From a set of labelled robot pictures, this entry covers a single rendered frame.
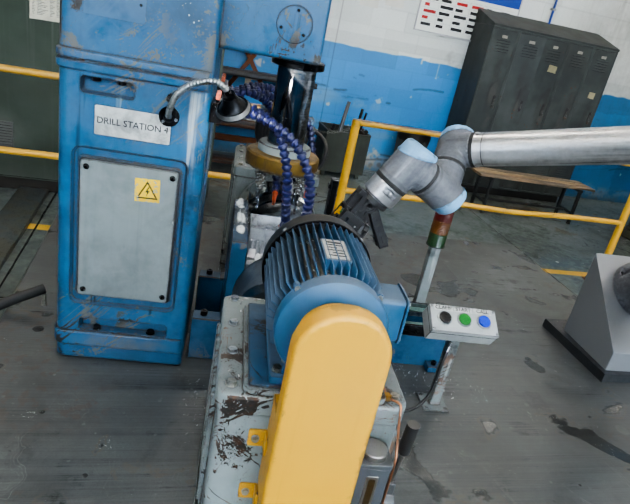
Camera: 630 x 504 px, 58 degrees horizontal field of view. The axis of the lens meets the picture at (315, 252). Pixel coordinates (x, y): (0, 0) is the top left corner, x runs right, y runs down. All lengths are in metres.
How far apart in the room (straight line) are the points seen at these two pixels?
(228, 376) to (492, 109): 6.18
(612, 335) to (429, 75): 5.32
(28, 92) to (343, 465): 4.10
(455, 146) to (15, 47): 3.61
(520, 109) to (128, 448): 6.19
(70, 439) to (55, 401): 0.12
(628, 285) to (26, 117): 3.98
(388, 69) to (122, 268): 5.66
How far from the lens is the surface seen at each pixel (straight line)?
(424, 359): 1.67
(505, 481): 1.41
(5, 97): 4.67
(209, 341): 1.47
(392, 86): 6.80
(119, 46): 1.21
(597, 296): 2.01
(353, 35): 6.59
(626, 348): 1.99
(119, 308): 1.40
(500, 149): 1.46
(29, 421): 1.34
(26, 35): 4.57
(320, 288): 0.73
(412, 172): 1.37
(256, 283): 1.17
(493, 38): 6.69
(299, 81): 1.34
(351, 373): 0.72
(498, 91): 6.83
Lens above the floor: 1.67
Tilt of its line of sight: 23 degrees down
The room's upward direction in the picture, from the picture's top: 12 degrees clockwise
